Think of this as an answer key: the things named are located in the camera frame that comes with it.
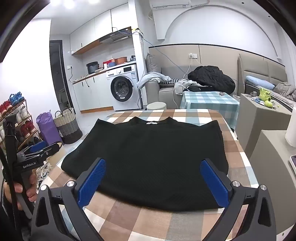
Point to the white wall cabinets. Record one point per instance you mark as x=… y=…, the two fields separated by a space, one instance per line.
x=92 y=32

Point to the smartphone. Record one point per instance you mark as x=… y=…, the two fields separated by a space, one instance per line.
x=293 y=161

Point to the white sneakers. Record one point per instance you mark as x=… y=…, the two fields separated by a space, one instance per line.
x=24 y=112

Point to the white air conditioner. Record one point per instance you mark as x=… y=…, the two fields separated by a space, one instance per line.
x=170 y=4

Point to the green plush toy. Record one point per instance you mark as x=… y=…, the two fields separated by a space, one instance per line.
x=264 y=95

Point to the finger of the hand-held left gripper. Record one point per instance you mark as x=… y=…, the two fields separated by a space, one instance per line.
x=37 y=146
x=52 y=150

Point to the white garment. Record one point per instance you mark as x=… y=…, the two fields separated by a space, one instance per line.
x=181 y=87

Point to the blue pillow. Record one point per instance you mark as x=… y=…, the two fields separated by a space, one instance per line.
x=259 y=82

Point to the white washing machine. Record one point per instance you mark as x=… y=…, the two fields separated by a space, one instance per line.
x=122 y=88

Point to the dark door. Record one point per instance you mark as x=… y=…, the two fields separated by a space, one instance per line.
x=56 y=74

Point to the white paper roll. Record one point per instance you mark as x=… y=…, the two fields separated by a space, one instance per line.
x=291 y=129

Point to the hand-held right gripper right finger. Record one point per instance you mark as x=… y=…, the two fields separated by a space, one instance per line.
x=212 y=180

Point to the black knit sweater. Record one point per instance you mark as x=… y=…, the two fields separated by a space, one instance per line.
x=150 y=157

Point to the teal checked tablecloth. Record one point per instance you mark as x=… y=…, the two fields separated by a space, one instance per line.
x=208 y=104

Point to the person's left hand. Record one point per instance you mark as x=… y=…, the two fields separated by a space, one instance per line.
x=32 y=187

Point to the white kitchen counter cabinet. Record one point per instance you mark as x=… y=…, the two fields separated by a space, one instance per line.
x=92 y=92

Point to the grey sofa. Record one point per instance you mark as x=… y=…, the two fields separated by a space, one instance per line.
x=166 y=97

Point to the purple plastic bag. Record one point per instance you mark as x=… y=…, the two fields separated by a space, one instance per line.
x=47 y=129

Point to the beige padded headboard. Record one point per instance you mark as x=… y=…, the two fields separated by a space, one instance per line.
x=256 y=67

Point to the black pouch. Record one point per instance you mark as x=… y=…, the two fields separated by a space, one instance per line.
x=200 y=88

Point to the wall power outlet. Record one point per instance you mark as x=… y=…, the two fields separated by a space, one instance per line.
x=192 y=55

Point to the black puffer jacket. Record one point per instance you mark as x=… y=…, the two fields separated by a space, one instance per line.
x=210 y=76

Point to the beige cabinet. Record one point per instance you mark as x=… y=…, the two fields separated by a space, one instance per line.
x=272 y=180
x=259 y=125

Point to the red container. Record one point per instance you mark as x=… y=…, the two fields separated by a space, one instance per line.
x=108 y=64

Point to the range hood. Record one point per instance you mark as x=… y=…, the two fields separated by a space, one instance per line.
x=115 y=36

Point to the grey cushion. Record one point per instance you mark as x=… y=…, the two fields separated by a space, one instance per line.
x=153 y=63

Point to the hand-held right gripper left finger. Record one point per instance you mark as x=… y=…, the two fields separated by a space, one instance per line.
x=92 y=180

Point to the dark cooking pot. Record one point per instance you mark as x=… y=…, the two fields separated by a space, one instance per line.
x=93 y=67

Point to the round grey stool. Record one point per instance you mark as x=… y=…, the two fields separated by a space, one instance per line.
x=156 y=106

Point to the wooden shoe rack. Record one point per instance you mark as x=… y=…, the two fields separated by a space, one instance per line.
x=34 y=133

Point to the brown blue checked tablecloth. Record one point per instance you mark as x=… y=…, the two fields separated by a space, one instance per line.
x=129 y=222

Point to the woven laundry basket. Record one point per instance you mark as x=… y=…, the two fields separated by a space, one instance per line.
x=68 y=127

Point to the houndstooth cushion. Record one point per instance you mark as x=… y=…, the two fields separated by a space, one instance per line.
x=170 y=81

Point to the orange pot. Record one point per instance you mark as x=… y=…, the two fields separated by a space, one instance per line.
x=121 y=60

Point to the red shoes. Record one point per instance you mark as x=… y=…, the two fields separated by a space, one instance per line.
x=27 y=127

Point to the light blue garment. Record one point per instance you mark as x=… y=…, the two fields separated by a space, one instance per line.
x=150 y=77

